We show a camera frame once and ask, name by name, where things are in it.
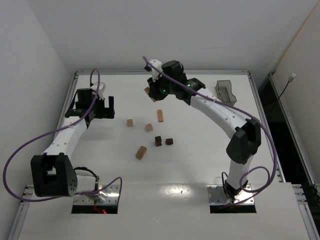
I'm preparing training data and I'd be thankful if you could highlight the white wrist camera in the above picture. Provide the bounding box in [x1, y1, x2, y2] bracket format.
[90, 82, 106, 100]
[144, 59, 163, 82]

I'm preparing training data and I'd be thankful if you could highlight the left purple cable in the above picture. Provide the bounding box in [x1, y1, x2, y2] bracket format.
[2, 68, 123, 203]

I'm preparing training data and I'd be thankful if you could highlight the black wall cable white plug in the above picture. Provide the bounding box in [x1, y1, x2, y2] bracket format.
[272, 73, 296, 107]

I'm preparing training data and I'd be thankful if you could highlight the light wood long block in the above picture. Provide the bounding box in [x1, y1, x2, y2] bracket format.
[135, 146, 147, 160]

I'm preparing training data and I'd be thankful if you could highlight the pale wood cube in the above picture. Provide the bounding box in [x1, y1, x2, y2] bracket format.
[145, 123, 153, 132]

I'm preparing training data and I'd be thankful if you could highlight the light wood cube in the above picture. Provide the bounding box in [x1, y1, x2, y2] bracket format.
[126, 119, 134, 127]

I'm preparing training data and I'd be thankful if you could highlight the metal base plate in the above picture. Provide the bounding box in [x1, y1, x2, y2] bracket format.
[207, 184, 255, 207]
[73, 184, 121, 207]

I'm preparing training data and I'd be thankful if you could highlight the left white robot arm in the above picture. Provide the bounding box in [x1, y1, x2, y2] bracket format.
[30, 83, 115, 197]

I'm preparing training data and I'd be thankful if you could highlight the dark wood tall block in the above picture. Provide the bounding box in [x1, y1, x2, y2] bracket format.
[154, 135, 162, 147]

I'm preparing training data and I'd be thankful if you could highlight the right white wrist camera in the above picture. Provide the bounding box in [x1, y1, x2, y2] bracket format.
[144, 59, 163, 82]

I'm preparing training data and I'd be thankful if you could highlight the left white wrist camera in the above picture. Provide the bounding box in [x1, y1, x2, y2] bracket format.
[90, 82, 106, 100]

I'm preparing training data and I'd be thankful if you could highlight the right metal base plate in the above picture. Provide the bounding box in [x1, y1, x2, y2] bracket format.
[207, 184, 255, 207]

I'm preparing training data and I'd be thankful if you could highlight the light wood plank block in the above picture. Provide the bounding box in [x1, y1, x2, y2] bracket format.
[157, 109, 164, 123]

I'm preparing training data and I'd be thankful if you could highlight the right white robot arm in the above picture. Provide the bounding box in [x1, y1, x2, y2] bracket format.
[144, 59, 261, 200]

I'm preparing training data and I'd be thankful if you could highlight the purple cable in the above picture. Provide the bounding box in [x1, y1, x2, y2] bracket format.
[142, 56, 279, 210]
[2, 68, 123, 203]

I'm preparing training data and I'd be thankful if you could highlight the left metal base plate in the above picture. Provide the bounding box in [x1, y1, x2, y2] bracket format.
[73, 184, 121, 207]

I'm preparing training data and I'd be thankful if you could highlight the dark wood small cube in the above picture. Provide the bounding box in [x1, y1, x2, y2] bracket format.
[165, 138, 174, 146]

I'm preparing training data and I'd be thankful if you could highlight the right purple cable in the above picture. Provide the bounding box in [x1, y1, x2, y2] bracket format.
[142, 56, 279, 210]

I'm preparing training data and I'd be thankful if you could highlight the grey transparent plastic tray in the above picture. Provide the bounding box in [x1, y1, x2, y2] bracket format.
[215, 80, 237, 107]

